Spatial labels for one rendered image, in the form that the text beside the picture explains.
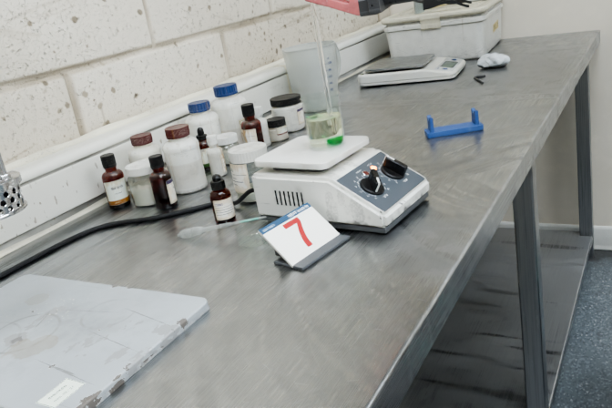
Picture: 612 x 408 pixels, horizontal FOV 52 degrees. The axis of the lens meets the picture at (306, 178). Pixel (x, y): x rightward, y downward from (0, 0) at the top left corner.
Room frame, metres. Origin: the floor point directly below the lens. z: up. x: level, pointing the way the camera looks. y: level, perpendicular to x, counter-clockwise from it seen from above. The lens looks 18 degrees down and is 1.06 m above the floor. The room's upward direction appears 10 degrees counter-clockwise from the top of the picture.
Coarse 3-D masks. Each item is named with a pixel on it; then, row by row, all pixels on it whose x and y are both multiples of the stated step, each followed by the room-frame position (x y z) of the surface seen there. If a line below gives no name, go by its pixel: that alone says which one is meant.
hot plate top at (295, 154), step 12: (288, 144) 0.87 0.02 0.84; (300, 144) 0.86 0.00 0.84; (348, 144) 0.81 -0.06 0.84; (360, 144) 0.81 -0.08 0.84; (264, 156) 0.83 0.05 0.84; (276, 156) 0.82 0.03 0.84; (288, 156) 0.81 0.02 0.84; (300, 156) 0.80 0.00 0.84; (312, 156) 0.79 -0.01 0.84; (324, 156) 0.78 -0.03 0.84; (336, 156) 0.77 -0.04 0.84; (300, 168) 0.77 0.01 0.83; (312, 168) 0.75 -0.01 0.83; (324, 168) 0.75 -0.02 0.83
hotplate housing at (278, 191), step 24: (264, 168) 0.83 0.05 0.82; (288, 168) 0.80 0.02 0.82; (336, 168) 0.77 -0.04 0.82; (264, 192) 0.80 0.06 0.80; (288, 192) 0.78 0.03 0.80; (312, 192) 0.75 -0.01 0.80; (336, 192) 0.73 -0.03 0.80; (336, 216) 0.73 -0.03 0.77; (360, 216) 0.71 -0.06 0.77; (384, 216) 0.70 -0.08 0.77
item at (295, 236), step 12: (300, 216) 0.72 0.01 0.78; (312, 216) 0.73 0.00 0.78; (276, 228) 0.69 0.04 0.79; (288, 228) 0.70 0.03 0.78; (300, 228) 0.70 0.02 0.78; (312, 228) 0.71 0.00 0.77; (324, 228) 0.72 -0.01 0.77; (276, 240) 0.68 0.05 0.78; (288, 240) 0.68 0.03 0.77; (300, 240) 0.69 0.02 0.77; (312, 240) 0.69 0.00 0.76; (288, 252) 0.67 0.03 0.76; (300, 252) 0.67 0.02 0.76
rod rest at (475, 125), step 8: (472, 112) 1.10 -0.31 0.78; (432, 120) 1.08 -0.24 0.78; (472, 120) 1.10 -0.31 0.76; (432, 128) 1.08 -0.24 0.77; (440, 128) 1.09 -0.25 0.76; (448, 128) 1.09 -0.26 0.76; (456, 128) 1.08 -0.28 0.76; (464, 128) 1.08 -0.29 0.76; (472, 128) 1.07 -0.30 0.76; (480, 128) 1.07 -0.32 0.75; (432, 136) 1.08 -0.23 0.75; (440, 136) 1.08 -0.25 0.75
